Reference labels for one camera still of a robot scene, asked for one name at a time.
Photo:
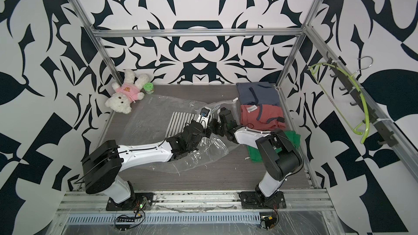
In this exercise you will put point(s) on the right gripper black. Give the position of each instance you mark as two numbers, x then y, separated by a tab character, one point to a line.
214	121

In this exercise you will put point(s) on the green clothes hanger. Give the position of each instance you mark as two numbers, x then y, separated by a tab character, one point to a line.
352	89

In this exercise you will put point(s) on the white slotted cable duct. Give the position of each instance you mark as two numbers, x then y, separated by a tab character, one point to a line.
170	218

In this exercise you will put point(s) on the red tank top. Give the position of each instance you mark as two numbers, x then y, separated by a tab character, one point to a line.
262	117

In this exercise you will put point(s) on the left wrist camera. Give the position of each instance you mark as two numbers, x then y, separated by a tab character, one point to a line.
204	116

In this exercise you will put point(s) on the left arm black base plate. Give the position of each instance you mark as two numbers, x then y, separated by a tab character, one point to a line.
141	201

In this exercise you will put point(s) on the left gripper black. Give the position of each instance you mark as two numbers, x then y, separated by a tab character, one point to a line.
207	131

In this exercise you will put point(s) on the white teddy bear pink shirt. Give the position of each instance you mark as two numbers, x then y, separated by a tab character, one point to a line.
127	93

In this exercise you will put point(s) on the clear plastic vacuum bag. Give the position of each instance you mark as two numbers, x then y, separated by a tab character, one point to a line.
158	117

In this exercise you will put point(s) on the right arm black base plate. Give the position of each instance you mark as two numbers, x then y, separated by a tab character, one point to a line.
256	200

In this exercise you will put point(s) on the aluminium cage frame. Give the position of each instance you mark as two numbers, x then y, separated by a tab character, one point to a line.
405	149

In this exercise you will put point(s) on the green garment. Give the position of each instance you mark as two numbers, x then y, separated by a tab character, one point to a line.
291	139

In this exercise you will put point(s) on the black wall hook rack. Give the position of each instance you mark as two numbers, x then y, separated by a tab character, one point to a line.
377	122

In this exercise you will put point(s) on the striped white black garment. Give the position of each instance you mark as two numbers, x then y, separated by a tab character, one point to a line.
177	123

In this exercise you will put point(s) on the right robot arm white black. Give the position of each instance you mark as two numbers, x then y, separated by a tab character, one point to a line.
278	168

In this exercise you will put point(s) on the blue tank top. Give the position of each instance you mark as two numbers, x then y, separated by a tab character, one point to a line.
257	93

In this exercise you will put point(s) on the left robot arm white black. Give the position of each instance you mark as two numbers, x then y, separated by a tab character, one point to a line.
102	167

